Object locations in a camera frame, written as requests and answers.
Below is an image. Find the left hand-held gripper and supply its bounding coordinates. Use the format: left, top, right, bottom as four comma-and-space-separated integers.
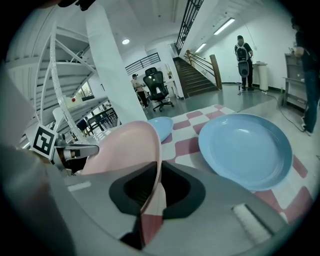
29, 124, 100, 177

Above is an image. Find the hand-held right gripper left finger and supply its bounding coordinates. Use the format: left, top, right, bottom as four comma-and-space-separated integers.
63, 161, 160, 256

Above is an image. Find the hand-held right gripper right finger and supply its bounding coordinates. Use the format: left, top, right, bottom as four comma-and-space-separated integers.
146, 161, 292, 256

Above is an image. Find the pink big plate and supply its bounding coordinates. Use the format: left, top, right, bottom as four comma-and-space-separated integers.
81, 120, 168, 219

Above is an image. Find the person's left forearm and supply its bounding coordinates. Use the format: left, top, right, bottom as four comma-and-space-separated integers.
29, 151, 55, 168

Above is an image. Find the white square pillar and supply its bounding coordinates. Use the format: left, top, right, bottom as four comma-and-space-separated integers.
84, 3, 148, 126

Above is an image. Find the red white checkered tablecloth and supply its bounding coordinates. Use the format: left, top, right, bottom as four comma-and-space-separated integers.
141, 104, 316, 247

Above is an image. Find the white metal shelving rack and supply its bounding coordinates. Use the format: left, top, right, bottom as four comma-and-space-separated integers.
13, 18, 122, 145

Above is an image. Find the black office chair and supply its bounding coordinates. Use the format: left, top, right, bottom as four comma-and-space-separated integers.
142, 67, 175, 113

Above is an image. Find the black metal railing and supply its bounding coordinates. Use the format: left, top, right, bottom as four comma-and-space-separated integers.
124, 52, 160, 72
174, 0, 205, 55

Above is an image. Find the white small desk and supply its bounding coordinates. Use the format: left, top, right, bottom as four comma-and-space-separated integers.
162, 77, 180, 100

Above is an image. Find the brown wooden staircase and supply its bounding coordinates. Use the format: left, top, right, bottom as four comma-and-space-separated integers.
172, 49, 223, 100

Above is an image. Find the white tall bin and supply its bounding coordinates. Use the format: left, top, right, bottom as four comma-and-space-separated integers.
254, 62, 270, 91

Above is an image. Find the grey oval hanging case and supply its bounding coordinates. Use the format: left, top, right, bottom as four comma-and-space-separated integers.
237, 61, 251, 77

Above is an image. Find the black backpack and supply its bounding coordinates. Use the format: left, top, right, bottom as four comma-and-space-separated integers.
236, 44, 251, 62

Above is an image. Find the grey hutch desk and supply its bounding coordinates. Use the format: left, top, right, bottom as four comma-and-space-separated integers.
282, 52, 310, 109

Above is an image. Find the black floor cable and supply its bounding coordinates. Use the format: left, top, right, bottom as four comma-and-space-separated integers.
236, 88, 308, 133

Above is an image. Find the black head-worn camera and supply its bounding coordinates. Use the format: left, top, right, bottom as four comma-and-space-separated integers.
57, 0, 97, 11

